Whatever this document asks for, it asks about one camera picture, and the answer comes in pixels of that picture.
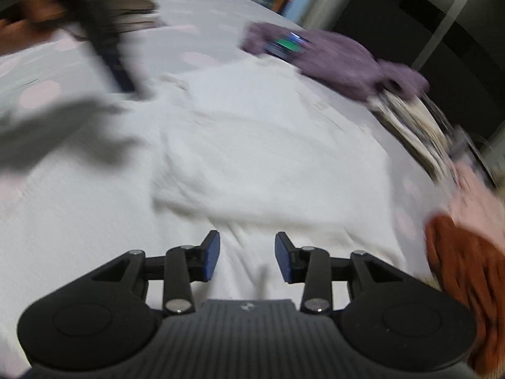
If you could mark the white crinkled cloth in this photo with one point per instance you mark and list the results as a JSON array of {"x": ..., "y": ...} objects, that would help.
[{"x": 256, "y": 146}]

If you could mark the light pink pillow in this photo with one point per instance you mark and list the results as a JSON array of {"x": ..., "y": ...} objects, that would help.
[{"x": 473, "y": 201}]

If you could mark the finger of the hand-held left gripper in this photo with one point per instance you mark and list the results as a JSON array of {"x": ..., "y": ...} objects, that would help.
[{"x": 118, "y": 71}]

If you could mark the stack of folded pale clothes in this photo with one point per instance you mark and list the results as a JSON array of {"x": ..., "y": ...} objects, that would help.
[{"x": 414, "y": 134}]

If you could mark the purple fleece garment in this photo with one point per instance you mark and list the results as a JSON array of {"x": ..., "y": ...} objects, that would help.
[{"x": 347, "y": 63}]

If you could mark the rust orange cloth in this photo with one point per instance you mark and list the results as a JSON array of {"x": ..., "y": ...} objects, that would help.
[{"x": 465, "y": 276}]

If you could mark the dark wardrobe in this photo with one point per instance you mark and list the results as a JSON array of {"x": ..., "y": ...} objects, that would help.
[{"x": 394, "y": 8}]

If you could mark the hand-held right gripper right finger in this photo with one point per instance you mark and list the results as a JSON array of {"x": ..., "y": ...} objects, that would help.
[{"x": 283, "y": 256}]

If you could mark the smartphone with lit screen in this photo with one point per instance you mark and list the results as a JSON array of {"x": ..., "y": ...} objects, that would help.
[{"x": 290, "y": 45}]

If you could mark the grey polka dot bedsheet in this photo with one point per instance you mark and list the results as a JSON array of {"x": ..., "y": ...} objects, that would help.
[{"x": 221, "y": 15}]

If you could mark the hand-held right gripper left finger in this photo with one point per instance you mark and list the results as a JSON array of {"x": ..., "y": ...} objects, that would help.
[{"x": 212, "y": 256}]

